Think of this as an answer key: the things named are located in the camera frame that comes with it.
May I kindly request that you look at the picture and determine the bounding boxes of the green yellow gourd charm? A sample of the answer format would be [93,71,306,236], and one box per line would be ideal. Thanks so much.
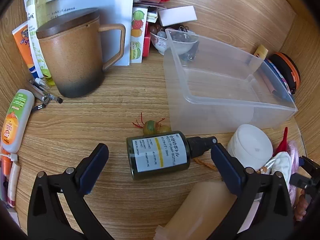
[132,112,172,135]

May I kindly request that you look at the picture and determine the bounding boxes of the white cloth pouch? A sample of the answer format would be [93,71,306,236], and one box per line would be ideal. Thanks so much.
[262,151,292,183]

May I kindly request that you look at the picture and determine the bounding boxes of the white pink tube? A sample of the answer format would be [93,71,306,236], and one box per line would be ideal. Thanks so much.
[7,161,21,208]

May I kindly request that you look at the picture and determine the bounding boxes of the green spray bottle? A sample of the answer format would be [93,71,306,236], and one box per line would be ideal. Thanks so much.
[26,0,54,85]

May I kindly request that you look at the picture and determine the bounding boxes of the beige plastic bottle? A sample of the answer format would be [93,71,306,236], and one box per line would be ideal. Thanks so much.
[154,181,238,240]

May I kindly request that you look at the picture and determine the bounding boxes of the metal drafting compass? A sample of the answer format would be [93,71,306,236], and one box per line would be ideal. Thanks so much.
[30,93,52,112]

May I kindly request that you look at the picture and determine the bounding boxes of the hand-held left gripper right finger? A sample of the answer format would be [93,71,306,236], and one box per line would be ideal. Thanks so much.
[207,142,294,240]

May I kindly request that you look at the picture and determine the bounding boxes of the yellow small bottle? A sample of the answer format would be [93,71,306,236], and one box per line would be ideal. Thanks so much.
[253,44,269,60]

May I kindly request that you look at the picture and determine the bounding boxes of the white porcelain bowl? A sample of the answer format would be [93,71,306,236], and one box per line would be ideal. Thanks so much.
[149,27,199,55]

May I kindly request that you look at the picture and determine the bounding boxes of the black orange zip case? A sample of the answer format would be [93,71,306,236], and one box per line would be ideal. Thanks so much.
[269,52,300,94]

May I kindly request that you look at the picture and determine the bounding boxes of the white round jar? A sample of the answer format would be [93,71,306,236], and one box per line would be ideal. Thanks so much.
[227,124,273,168]

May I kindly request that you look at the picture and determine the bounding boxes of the person's right hand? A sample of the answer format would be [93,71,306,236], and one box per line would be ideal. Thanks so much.
[295,191,312,222]

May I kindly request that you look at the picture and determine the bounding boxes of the pink cord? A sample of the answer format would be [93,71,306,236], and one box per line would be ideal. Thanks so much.
[287,140,301,198]

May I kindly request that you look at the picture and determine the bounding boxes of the white card box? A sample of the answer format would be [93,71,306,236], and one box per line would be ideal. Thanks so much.
[158,6,197,27]

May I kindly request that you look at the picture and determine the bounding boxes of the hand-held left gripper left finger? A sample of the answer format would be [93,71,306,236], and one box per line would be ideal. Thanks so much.
[27,143,115,240]

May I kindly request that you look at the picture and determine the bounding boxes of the wooden desk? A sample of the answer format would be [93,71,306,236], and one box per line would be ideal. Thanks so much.
[2,0,318,240]

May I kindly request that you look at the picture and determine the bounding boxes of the clear ballpoint pen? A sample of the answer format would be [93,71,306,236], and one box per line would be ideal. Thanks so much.
[34,77,63,103]

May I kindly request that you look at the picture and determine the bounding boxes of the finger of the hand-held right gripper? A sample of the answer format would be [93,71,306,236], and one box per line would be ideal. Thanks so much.
[291,173,316,202]
[300,155,320,178]

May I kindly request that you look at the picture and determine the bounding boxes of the fruit sticker sheet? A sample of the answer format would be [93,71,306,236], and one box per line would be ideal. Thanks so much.
[129,7,148,63]

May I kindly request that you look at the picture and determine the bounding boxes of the brown ceramic mug with lid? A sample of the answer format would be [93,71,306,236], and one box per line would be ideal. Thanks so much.
[36,8,126,98]

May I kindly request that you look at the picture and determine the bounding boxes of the pile of glass beads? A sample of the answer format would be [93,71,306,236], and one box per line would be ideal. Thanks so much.
[151,24,198,42]

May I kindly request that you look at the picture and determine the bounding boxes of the orange sunscreen tube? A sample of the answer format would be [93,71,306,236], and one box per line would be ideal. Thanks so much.
[12,21,40,78]

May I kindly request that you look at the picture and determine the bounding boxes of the orange braided cord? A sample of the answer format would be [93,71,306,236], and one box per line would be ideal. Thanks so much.
[194,158,218,172]

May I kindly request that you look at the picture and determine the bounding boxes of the red cloth pouch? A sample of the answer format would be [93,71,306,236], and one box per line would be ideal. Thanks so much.
[272,127,288,157]

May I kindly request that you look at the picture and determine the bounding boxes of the blue patchwork pouch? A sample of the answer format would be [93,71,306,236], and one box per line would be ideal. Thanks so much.
[260,59,295,103]

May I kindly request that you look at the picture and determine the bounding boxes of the dark green pump bottle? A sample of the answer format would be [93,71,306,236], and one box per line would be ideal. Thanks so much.
[126,131,218,181]

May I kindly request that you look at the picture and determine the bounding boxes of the clear plastic box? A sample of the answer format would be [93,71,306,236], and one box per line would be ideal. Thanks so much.
[163,29,298,136]

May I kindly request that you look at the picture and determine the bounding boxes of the white paper sheets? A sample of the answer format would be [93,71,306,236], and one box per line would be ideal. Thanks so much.
[24,0,135,67]

